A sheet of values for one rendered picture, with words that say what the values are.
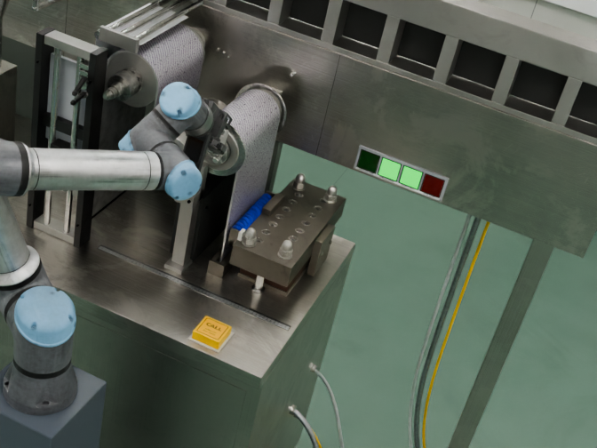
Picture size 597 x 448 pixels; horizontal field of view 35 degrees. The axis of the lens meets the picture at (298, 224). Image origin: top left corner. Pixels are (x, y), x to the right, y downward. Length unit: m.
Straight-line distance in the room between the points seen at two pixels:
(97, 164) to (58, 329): 0.36
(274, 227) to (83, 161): 0.82
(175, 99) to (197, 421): 0.87
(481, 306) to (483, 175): 1.82
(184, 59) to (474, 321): 2.12
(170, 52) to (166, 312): 0.63
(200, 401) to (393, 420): 1.29
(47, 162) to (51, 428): 0.58
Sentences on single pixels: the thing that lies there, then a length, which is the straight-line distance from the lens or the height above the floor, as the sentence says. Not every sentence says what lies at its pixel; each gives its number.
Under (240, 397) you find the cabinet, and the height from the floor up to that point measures 0.79.
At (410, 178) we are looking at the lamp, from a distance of 2.51.
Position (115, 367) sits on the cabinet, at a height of 0.71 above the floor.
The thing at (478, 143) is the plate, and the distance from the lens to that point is 2.43.
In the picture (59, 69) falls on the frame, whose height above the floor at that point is 1.36.
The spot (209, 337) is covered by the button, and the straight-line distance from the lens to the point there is 2.23.
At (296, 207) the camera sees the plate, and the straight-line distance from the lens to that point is 2.55.
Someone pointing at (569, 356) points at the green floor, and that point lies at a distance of 4.15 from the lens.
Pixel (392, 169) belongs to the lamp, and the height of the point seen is 1.19.
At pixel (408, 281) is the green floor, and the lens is 4.21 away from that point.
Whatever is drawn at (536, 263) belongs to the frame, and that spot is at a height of 0.98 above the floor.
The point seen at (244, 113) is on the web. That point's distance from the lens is 2.34.
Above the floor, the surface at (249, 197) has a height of 1.07.
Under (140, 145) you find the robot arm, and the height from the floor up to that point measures 1.41.
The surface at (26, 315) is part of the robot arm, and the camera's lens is 1.93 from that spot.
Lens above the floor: 2.38
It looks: 33 degrees down
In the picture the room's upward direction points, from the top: 14 degrees clockwise
